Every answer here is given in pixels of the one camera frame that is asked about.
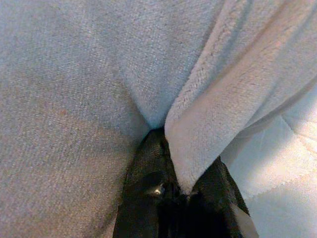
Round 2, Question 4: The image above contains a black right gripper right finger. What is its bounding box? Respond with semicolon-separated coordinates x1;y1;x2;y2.
188;156;260;238

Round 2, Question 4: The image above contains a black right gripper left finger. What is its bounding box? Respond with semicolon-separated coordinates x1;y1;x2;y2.
112;128;184;238

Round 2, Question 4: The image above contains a grey plush pillow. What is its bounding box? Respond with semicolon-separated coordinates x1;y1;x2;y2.
0;0;317;238

